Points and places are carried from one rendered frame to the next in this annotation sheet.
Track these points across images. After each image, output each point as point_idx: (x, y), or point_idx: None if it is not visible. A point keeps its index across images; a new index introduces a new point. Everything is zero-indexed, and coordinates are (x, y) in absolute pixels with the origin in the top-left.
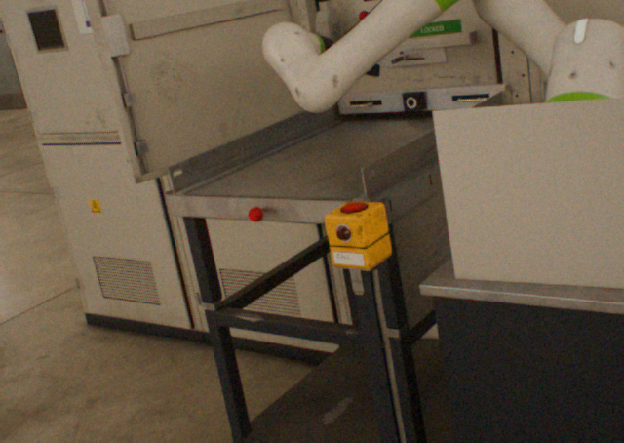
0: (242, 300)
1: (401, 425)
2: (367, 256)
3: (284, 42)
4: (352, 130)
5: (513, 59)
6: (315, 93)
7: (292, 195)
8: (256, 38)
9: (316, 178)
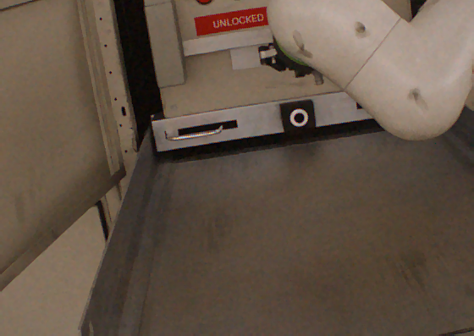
0: None
1: None
2: None
3: None
4: (225, 173)
5: None
6: (454, 97)
7: (443, 324)
8: (43, 38)
9: (394, 272)
